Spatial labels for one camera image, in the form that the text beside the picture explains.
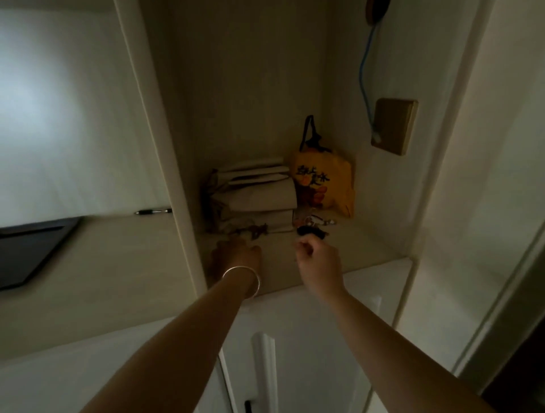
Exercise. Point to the person's left hand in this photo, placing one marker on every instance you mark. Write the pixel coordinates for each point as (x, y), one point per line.
(238, 257)

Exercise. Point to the person's right hand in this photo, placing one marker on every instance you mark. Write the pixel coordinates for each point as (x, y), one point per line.
(320, 266)

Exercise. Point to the person's right fingers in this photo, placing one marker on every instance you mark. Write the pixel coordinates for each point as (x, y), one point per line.
(305, 250)

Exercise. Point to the person's left fingers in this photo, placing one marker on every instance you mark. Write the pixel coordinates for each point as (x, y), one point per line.
(232, 243)

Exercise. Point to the black car key fob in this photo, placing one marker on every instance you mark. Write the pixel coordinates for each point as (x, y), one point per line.
(311, 231)

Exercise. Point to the person's right forearm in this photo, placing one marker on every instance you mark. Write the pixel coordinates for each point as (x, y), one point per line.
(400, 361)

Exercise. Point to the person's left forearm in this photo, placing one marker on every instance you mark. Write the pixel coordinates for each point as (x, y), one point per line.
(170, 357)

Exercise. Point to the keyring with charms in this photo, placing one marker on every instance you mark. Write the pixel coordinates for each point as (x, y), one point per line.
(317, 221)

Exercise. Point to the stack of beige paper bags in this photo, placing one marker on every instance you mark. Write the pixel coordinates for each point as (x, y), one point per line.
(255, 198)

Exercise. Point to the yellow printed tote bag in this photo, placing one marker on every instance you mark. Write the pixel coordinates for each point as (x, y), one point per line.
(325, 181)

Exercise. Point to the black pen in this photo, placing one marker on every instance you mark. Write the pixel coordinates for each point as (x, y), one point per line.
(154, 211)

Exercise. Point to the white cabinet door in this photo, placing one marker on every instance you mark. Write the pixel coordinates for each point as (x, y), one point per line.
(298, 349)

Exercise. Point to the black flat screen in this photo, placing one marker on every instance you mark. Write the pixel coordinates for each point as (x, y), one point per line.
(30, 251)

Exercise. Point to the beige wall socket plate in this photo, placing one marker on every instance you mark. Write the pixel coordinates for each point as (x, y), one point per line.
(395, 126)

